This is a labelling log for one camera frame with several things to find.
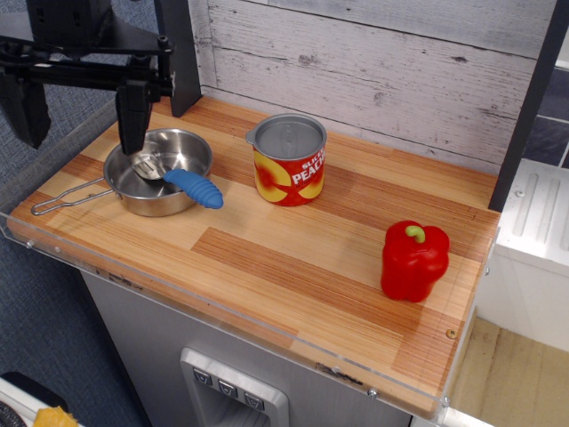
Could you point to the dark grey post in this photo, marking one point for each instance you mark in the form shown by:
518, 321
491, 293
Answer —
174, 21
537, 88

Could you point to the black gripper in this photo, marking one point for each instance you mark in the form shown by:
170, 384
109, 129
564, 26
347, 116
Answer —
80, 44

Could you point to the silver water dispenser panel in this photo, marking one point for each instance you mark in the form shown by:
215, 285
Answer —
231, 391

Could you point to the grey toy fridge cabinet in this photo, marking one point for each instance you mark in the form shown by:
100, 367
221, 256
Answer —
150, 337

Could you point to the white and black box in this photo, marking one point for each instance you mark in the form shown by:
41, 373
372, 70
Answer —
25, 396

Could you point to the white toy sink unit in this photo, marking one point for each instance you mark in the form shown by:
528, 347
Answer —
525, 285

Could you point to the red plastic bell pepper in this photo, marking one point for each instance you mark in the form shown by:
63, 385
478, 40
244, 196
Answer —
414, 258

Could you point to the small steel saucepan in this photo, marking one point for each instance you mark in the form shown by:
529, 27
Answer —
139, 196

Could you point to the red sliced peaches tin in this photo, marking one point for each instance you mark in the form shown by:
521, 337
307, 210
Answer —
288, 158

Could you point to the dark grey right post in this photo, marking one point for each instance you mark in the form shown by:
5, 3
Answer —
537, 88

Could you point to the yellow object at corner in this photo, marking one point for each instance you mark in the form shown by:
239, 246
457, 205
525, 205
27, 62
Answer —
54, 417

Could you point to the dark grey left post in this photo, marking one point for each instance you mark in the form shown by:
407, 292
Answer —
174, 21

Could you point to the blue handled slotted spatula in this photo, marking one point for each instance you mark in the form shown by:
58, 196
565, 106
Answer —
153, 167

